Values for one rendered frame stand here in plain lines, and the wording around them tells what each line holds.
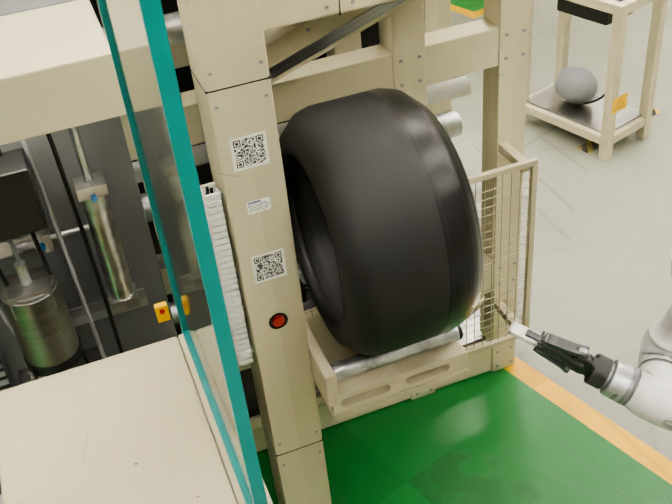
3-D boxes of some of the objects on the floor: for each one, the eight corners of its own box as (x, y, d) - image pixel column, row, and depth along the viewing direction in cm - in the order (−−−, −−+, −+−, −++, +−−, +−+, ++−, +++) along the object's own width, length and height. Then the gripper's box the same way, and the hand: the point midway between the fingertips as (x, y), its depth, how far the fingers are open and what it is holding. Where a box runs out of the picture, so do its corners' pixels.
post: (302, 593, 265) (91, -492, 115) (288, 558, 275) (78, -481, 126) (343, 577, 268) (189, -500, 118) (328, 542, 278) (168, -489, 129)
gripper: (612, 380, 191) (512, 330, 193) (590, 397, 203) (496, 349, 205) (623, 351, 194) (524, 302, 197) (601, 370, 206) (508, 323, 208)
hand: (524, 333), depth 200 cm, fingers closed
